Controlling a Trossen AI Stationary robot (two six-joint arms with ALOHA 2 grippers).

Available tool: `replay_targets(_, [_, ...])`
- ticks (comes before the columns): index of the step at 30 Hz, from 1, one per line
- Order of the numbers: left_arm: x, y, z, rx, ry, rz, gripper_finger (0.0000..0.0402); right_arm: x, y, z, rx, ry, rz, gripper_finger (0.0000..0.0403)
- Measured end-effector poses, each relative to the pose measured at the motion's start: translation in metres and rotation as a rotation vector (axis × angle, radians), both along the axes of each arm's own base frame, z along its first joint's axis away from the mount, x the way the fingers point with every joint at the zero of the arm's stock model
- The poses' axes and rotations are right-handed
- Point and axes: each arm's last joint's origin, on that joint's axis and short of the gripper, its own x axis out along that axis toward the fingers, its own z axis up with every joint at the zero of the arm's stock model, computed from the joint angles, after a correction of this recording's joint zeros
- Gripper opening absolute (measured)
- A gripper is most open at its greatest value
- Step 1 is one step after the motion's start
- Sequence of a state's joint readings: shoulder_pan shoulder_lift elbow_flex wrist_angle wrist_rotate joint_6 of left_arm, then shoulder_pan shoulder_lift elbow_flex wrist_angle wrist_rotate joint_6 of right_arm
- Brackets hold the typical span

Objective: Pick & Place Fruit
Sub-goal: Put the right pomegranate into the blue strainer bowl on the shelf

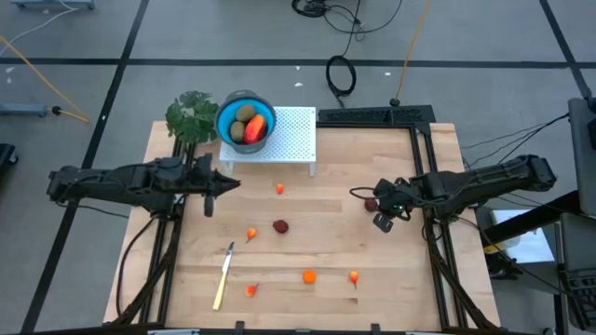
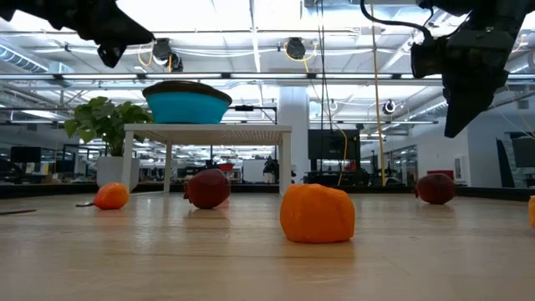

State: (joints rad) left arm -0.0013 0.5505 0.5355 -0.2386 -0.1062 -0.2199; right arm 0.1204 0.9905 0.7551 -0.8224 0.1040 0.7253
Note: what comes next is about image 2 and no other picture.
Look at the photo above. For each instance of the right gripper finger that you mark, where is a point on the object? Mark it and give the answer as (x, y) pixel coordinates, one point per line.
(468, 108)

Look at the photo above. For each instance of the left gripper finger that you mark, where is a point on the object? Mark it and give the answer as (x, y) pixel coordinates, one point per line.
(125, 33)

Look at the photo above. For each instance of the dark red fruit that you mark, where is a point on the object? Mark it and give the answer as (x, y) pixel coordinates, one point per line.
(208, 188)
(435, 189)

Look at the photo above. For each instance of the blue bowl grey rim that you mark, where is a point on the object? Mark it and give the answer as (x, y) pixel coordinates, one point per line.
(186, 108)

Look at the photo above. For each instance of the small orange pepper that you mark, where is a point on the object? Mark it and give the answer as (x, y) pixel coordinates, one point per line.
(112, 195)
(532, 211)

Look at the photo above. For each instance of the orange tangerine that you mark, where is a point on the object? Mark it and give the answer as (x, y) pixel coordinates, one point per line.
(317, 213)

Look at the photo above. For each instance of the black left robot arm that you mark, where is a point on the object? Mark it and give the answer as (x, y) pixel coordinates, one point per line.
(29, 8)

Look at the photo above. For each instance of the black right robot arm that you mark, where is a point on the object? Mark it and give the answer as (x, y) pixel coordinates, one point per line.
(493, 12)

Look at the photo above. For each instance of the red bin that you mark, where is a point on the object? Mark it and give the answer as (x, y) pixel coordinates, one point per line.
(440, 171)

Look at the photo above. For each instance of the dark large monitor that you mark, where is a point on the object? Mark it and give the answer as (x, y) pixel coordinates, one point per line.
(524, 152)

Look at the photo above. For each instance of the long ceiling light bar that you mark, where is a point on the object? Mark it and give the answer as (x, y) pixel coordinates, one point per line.
(188, 76)

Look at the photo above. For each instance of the green potted plant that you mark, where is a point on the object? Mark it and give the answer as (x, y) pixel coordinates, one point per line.
(104, 121)

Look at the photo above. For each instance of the white perforated metal shelf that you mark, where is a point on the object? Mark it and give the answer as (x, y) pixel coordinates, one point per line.
(209, 133)

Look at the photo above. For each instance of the black desk monitor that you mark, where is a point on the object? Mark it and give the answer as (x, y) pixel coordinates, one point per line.
(25, 154)

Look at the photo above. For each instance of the red bowl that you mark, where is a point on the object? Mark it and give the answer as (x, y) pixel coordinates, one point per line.
(226, 166)

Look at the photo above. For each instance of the white column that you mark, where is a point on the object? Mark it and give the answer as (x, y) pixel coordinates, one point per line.
(293, 113)

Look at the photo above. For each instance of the white board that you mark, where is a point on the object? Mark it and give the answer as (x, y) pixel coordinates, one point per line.
(253, 171)

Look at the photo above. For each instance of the dark background plant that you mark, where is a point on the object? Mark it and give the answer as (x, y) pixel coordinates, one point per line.
(271, 167)

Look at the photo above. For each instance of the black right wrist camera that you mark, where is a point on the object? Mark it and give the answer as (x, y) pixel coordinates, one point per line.
(426, 58)

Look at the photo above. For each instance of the grey ventilation duct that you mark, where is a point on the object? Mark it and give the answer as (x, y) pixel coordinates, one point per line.
(25, 62)

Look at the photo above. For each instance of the black wall screen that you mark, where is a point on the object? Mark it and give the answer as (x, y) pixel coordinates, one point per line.
(334, 144)

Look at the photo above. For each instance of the black aluminium frame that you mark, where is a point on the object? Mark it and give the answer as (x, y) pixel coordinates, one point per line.
(50, 190)

